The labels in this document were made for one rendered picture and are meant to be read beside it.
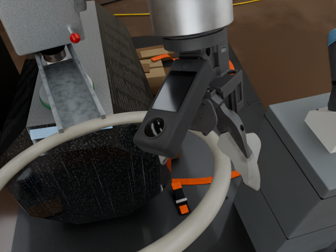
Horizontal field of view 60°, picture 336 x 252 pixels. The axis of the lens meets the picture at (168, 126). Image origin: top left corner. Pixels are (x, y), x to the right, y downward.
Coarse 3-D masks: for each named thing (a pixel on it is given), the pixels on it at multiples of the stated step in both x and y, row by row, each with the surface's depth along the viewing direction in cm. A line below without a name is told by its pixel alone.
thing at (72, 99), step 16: (48, 64) 97; (64, 64) 97; (80, 64) 89; (48, 80) 91; (64, 80) 91; (80, 80) 91; (48, 96) 80; (64, 96) 86; (80, 96) 86; (96, 96) 79; (64, 112) 82; (80, 112) 81; (96, 112) 81; (64, 128) 77
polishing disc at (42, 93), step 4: (88, 76) 123; (92, 84) 120; (40, 88) 118; (44, 88) 118; (40, 92) 116; (44, 92) 116; (40, 96) 115; (44, 96) 115; (44, 100) 113; (48, 104) 112
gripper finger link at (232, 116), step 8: (224, 104) 33; (224, 112) 33; (232, 112) 34; (224, 120) 33; (232, 120) 33; (240, 120) 34; (224, 128) 34; (232, 128) 33; (240, 128) 34; (232, 136) 34; (240, 136) 33; (240, 144) 34; (248, 152) 34
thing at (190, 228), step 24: (96, 120) 76; (120, 120) 76; (48, 144) 70; (216, 144) 56; (0, 168) 62; (216, 168) 50; (216, 192) 45; (192, 216) 41; (168, 240) 38; (192, 240) 40
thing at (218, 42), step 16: (224, 32) 32; (176, 48) 31; (192, 48) 30; (208, 48) 34; (224, 48) 36; (224, 64) 37; (224, 80) 35; (240, 80) 38; (208, 96) 33; (224, 96) 34; (240, 96) 39; (208, 112) 34; (192, 128) 36; (208, 128) 35
